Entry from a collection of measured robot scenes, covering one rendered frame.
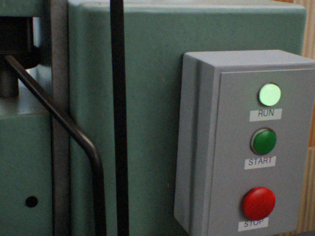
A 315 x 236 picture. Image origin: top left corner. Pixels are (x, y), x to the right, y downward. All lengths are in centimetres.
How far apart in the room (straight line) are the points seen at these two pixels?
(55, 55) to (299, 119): 21
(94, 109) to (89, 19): 7
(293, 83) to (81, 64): 17
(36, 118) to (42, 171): 5
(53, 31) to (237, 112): 17
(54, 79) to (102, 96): 5
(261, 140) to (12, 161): 22
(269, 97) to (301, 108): 4
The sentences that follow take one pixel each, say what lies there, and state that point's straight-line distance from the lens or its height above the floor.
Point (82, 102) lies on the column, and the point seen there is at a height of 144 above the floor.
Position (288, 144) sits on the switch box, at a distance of 43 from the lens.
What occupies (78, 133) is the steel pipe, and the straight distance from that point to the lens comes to 41.
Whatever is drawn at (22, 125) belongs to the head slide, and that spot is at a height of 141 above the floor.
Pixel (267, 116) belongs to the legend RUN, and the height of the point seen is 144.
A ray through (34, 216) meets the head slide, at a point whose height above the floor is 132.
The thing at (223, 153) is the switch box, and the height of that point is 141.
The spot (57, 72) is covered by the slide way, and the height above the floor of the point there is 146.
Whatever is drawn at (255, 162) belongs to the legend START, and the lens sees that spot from 42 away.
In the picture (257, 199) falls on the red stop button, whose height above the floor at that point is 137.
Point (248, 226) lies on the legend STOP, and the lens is 44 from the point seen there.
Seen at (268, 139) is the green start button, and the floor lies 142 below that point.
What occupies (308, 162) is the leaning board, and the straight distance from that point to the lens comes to 195.
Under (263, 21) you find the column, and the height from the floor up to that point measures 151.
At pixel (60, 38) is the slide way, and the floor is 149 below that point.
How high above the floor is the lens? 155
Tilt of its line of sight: 18 degrees down
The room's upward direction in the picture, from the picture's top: 3 degrees clockwise
